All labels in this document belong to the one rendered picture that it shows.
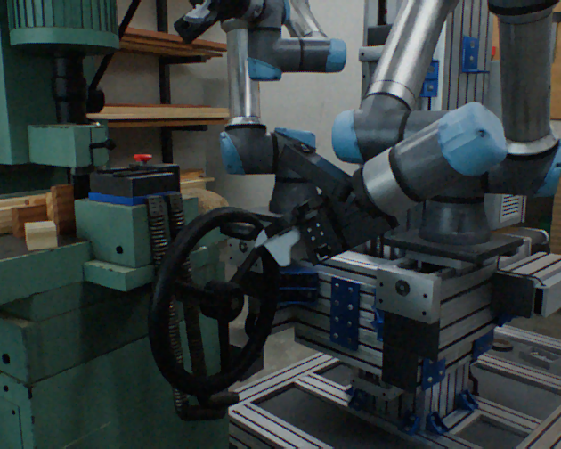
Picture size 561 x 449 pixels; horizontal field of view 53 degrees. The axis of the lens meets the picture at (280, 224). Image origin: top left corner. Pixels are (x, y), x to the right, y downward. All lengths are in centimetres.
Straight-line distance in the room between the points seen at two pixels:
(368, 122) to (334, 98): 358
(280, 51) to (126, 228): 60
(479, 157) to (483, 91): 103
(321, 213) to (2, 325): 49
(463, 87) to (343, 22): 289
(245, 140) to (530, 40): 75
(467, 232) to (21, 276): 86
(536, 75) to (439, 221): 35
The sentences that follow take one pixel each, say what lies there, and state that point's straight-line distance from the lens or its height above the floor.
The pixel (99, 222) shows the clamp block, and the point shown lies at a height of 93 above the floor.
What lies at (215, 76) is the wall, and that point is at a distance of 494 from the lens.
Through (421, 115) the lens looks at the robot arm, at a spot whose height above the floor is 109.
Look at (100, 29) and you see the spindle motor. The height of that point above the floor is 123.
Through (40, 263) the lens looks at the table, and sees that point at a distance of 86.
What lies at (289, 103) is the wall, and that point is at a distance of 454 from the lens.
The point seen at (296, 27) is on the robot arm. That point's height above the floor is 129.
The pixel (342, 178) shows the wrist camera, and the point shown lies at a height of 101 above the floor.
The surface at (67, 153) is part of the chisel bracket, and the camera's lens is 104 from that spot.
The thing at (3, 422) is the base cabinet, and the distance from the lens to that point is 100.
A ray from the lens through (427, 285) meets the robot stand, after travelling 114.
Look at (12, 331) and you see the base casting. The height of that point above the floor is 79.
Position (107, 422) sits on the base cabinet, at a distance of 102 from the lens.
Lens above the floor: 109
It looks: 11 degrees down
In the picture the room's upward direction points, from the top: straight up
